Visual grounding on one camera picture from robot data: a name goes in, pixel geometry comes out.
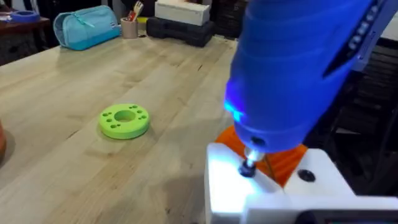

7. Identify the white orange left gripper left finger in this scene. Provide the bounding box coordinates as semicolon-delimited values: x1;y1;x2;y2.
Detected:
204;124;282;224

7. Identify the white orange left gripper right finger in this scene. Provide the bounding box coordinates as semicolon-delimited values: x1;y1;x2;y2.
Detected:
267;144;356;197

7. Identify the black screw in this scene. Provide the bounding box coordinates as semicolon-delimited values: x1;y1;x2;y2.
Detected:
238;159;257;179

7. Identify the dark wooden side table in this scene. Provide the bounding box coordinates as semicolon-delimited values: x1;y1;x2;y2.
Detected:
0;17;51;67

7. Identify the black crate stack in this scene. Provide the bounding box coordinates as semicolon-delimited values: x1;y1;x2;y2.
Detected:
303;39;398;197

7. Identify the white cardboard box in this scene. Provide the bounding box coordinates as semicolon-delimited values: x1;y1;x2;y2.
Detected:
154;0;212;27

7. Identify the green disc with holes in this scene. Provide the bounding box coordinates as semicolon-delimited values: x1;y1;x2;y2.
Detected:
98;103;151;141

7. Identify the orange-brown bucket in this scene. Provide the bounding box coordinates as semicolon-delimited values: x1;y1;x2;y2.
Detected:
0;120;7;160

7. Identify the black plastic case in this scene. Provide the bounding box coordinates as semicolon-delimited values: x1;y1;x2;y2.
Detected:
146;16;216;48

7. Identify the light blue zip bag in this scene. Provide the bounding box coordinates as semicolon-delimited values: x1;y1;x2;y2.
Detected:
52;4;122;52

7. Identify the blue tape roll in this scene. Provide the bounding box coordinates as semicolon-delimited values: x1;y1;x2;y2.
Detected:
10;10;41;24

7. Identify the blue electric screwdriver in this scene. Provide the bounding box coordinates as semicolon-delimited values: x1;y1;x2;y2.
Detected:
223;0;388;170

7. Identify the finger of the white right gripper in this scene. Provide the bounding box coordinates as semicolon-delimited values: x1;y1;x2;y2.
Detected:
351;0;398;72

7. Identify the beige cup with pens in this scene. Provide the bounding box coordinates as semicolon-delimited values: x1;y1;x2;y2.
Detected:
120;0;145;40

